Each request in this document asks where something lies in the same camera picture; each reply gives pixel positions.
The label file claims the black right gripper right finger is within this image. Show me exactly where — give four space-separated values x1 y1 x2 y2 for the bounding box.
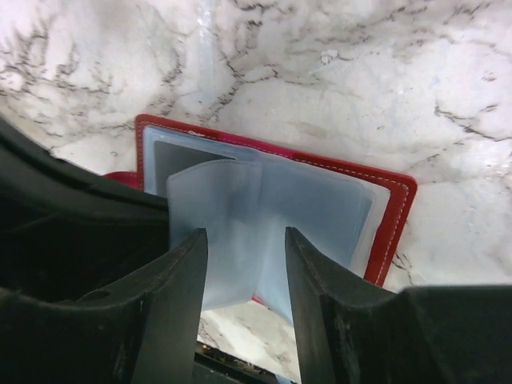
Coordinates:
286 227 511 383

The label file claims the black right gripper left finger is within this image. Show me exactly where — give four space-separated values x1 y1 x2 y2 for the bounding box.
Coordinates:
1 229 208 383

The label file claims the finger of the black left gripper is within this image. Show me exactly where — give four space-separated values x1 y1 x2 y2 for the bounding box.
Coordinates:
1 121 170 300

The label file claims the red leather card holder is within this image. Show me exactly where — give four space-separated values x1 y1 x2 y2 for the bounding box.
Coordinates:
110 114 418 319

